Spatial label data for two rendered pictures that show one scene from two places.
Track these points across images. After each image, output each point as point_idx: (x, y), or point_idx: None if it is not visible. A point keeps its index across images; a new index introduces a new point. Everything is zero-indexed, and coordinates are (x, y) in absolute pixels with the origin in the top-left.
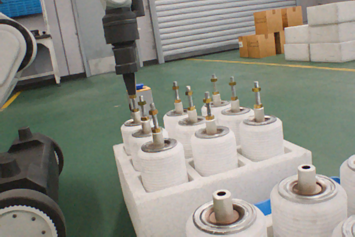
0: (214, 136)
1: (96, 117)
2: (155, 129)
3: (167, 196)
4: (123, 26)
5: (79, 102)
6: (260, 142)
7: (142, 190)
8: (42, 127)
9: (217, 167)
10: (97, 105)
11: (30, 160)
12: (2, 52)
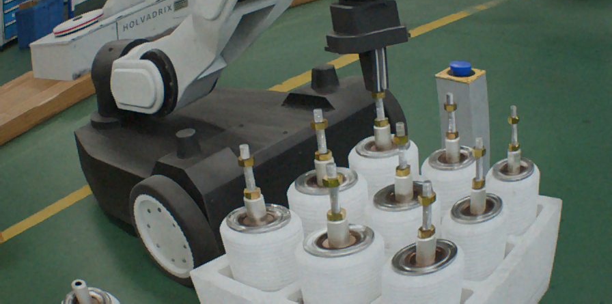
0: (309, 251)
1: (576, 72)
2: (246, 190)
3: (218, 287)
4: None
5: (593, 32)
6: (384, 297)
7: (220, 265)
8: (511, 54)
9: (307, 296)
10: (602, 50)
11: (262, 137)
12: None
